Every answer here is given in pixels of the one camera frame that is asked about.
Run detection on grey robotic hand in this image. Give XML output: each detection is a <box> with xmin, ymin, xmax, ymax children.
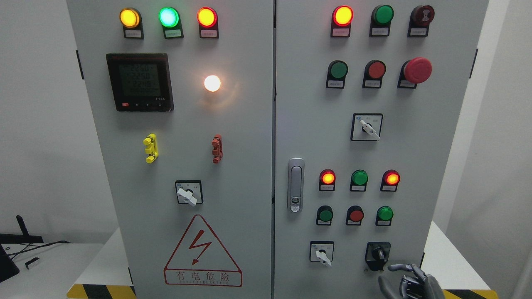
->
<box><xmin>378</xmin><ymin>264</ymin><xmax>445</xmax><ymax>299</ymax></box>

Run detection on black rotary knob switch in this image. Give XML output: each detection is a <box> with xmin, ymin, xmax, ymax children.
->
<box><xmin>365</xmin><ymin>242</ymin><xmax>391</xmax><ymax>271</ymax></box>

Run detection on green push button lower right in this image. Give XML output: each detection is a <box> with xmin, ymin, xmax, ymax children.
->
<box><xmin>375</xmin><ymin>206</ymin><xmax>394</xmax><ymax>226</ymax></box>

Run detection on green push button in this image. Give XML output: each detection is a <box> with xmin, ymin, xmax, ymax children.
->
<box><xmin>325</xmin><ymin>59</ymin><xmax>348</xmax><ymax>89</ymax></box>
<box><xmin>316</xmin><ymin>206</ymin><xmax>334</xmax><ymax>226</ymax></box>
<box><xmin>375</xmin><ymin>206</ymin><xmax>394</xmax><ymax>226</ymax></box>

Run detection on red push button lower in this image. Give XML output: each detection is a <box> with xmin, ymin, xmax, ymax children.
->
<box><xmin>345</xmin><ymin>206</ymin><xmax>365</xmax><ymax>226</ymax></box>

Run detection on red push button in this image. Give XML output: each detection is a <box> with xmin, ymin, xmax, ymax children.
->
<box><xmin>362</xmin><ymin>59</ymin><xmax>386</xmax><ymax>88</ymax></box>
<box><xmin>345</xmin><ymin>206</ymin><xmax>365</xmax><ymax>226</ymax></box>

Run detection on red indicator middle right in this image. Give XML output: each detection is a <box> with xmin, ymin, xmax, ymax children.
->
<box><xmin>380</xmin><ymin>169</ymin><xmax>401</xmax><ymax>192</ymax></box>

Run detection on green push button lower left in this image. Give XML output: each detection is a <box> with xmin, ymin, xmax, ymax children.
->
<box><xmin>316</xmin><ymin>206</ymin><xmax>334</xmax><ymax>226</ymax></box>

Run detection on green indicator middle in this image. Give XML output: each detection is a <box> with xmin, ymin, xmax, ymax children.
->
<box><xmin>350</xmin><ymin>169</ymin><xmax>369</xmax><ymax>192</ymax></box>

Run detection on red lit indicator middle left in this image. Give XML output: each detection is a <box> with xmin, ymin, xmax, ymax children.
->
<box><xmin>319</xmin><ymin>169</ymin><xmax>336</xmax><ymax>191</ymax></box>

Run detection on red lit indicator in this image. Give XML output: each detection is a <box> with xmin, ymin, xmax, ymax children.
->
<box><xmin>330</xmin><ymin>5</ymin><xmax>354</xmax><ymax>37</ymax></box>
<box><xmin>319</xmin><ymin>169</ymin><xmax>336</xmax><ymax>191</ymax></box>

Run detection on grey right cabinet door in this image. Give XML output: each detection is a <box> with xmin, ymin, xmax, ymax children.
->
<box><xmin>273</xmin><ymin>0</ymin><xmax>488</xmax><ymax>299</ymax></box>

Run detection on grey cabinet door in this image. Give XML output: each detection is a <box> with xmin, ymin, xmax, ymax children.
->
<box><xmin>68</xmin><ymin>0</ymin><xmax>274</xmax><ymax>299</ymax></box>
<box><xmin>273</xmin><ymin>0</ymin><xmax>488</xmax><ymax>299</ymax></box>

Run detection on red emergency stop button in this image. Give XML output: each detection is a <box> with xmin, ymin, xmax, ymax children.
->
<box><xmin>397</xmin><ymin>57</ymin><xmax>433</xmax><ymax>89</ymax></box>

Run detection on red push button upper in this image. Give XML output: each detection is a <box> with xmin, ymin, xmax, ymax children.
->
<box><xmin>362</xmin><ymin>59</ymin><xmax>386</xmax><ymax>88</ymax></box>

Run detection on red electrical warning sticker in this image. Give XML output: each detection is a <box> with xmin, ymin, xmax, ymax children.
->
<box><xmin>164</xmin><ymin>214</ymin><xmax>242</xmax><ymax>287</ymax></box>

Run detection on green push button upper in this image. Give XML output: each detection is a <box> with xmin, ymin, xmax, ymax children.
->
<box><xmin>325</xmin><ymin>59</ymin><xmax>348</xmax><ymax>89</ymax></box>

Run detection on red terminal connector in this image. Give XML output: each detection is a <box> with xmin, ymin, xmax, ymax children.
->
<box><xmin>211</xmin><ymin>134</ymin><xmax>224</xmax><ymax>164</ymax></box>

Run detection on dark red buzzer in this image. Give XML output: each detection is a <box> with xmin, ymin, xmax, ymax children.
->
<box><xmin>407</xmin><ymin>5</ymin><xmax>435</xmax><ymax>37</ymax></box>

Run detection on green indicator top right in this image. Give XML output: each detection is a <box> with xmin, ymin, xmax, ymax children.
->
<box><xmin>369</xmin><ymin>5</ymin><xmax>394</xmax><ymax>37</ymax></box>

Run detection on red lit indicator top right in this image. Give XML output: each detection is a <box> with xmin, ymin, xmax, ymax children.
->
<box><xmin>330</xmin><ymin>5</ymin><xmax>354</xmax><ymax>37</ymax></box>

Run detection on white glowing indicator light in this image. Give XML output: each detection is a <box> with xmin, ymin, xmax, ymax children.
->
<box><xmin>204</xmin><ymin>74</ymin><xmax>221</xmax><ymax>92</ymax></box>

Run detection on yellow terminal connector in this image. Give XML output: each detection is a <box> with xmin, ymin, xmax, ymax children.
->
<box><xmin>143</xmin><ymin>134</ymin><xmax>158</xmax><ymax>164</ymax></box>

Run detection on grey left cabinet door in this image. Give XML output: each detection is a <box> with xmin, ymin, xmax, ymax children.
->
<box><xmin>68</xmin><ymin>0</ymin><xmax>274</xmax><ymax>299</ymax></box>

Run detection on red indicator light top left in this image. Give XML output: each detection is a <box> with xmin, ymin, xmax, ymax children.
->
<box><xmin>197</xmin><ymin>6</ymin><xmax>219</xmax><ymax>39</ymax></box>

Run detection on black digital power meter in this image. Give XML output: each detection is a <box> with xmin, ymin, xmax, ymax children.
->
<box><xmin>106</xmin><ymin>53</ymin><xmax>174</xmax><ymax>112</ymax></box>

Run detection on green indicator light top left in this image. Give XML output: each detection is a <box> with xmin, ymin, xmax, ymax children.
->
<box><xmin>158</xmin><ymin>6</ymin><xmax>184</xmax><ymax>39</ymax></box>

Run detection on small black white clip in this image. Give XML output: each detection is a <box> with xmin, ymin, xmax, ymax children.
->
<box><xmin>25</xmin><ymin>257</ymin><xmax>40</xmax><ymax>270</ymax></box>

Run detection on yellow indicator light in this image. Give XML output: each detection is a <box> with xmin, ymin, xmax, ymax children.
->
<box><xmin>119</xmin><ymin>7</ymin><xmax>144</xmax><ymax>39</ymax></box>

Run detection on black monitor corner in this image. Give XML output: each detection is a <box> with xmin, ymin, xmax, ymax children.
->
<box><xmin>0</xmin><ymin>245</ymin><xmax>20</xmax><ymax>283</ymax></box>

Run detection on black device with antenna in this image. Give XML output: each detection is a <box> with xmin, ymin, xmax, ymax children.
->
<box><xmin>0</xmin><ymin>215</ymin><xmax>44</xmax><ymax>244</ymax></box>

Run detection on white selector switch lower right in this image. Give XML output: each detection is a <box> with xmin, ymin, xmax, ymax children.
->
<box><xmin>309</xmin><ymin>241</ymin><xmax>335</xmax><ymax>267</ymax></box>

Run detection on white selector switch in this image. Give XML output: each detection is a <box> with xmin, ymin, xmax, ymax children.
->
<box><xmin>309</xmin><ymin>241</ymin><xmax>335</xmax><ymax>267</ymax></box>
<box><xmin>351</xmin><ymin>113</ymin><xmax>383</xmax><ymax>141</ymax></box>

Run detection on white selector switch upper right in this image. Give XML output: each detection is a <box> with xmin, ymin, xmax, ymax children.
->
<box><xmin>351</xmin><ymin>113</ymin><xmax>383</xmax><ymax>141</ymax></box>

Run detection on silver door lock handle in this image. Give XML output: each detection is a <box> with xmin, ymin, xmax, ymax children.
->
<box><xmin>287</xmin><ymin>157</ymin><xmax>305</xmax><ymax>213</ymax></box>

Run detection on white selector switch left door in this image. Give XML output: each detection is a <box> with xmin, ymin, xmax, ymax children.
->
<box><xmin>175</xmin><ymin>180</ymin><xmax>204</xmax><ymax>207</ymax></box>

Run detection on black cable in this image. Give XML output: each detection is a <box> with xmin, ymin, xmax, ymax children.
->
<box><xmin>2</xmin><ymin>240</ymin><xmax>72</xmax><ymax>262</ymax></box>

